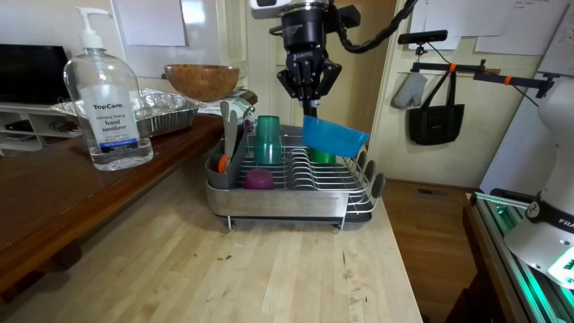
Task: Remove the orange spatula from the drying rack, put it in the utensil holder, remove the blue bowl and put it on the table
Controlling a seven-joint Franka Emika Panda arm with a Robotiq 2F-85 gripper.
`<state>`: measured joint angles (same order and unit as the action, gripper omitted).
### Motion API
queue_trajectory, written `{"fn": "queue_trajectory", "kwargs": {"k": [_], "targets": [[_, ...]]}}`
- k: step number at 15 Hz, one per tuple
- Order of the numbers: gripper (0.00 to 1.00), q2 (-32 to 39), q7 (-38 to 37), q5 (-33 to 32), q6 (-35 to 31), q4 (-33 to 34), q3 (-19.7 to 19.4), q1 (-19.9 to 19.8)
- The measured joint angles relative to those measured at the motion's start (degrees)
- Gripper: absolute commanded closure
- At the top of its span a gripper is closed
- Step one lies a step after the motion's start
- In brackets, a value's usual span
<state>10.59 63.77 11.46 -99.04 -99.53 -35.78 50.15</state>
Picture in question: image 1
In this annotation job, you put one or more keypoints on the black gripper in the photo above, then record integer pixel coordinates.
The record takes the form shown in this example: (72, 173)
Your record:
(306, 33)

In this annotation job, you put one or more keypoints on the blue plastic bowl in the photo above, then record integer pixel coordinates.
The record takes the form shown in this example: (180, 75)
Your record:
(333, 137)

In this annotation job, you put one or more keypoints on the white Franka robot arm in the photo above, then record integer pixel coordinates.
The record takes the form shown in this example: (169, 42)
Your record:
(562, 168)

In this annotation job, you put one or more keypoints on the aluminium robot base cart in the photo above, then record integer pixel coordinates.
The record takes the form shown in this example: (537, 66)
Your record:
(514, 281)

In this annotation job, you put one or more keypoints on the silver metal serving utensil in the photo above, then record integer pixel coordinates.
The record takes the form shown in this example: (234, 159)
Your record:
(230, 128)

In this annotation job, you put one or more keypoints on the brown wooden bowl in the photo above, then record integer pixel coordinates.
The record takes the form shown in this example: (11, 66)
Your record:
(203, 82)

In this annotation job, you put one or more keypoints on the grey steel dish rack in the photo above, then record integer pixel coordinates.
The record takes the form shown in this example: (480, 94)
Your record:
(275, 204)

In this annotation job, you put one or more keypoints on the white panel door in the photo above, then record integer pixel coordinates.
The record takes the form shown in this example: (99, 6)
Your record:
(263, 73)

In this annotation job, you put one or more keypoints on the teal plastic cup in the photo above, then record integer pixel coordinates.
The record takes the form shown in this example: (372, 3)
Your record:
(268, 141)

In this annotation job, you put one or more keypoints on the grey oven mitt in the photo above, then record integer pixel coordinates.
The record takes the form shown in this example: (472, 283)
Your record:
(410, 91)

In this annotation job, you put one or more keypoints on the purple plastic cup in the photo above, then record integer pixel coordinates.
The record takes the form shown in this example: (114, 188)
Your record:
(259, 179)

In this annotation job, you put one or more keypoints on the black tote bag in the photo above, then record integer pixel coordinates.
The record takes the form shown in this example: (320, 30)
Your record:
(437, 123)

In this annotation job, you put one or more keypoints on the aluminium foil tray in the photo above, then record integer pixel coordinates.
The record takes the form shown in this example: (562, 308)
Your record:
(164, 114)

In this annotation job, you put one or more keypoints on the white paper sheet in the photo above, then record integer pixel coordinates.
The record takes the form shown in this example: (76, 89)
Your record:
(521, 24)
(150, 21)

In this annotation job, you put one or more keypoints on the clear hand sanitizer bottle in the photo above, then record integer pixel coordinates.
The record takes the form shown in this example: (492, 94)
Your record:
(108, 119)

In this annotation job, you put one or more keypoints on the white board panel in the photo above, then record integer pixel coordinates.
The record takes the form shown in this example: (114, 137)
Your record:
(521, 150)

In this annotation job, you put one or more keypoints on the black computer monitor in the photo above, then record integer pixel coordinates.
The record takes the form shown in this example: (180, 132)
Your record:
(33, 75)

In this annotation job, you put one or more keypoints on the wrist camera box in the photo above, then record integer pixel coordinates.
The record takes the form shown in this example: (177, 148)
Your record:
(266, 5)

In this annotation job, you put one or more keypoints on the black bar camera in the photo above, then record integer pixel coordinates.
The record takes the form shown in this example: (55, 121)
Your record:
(422, 37)

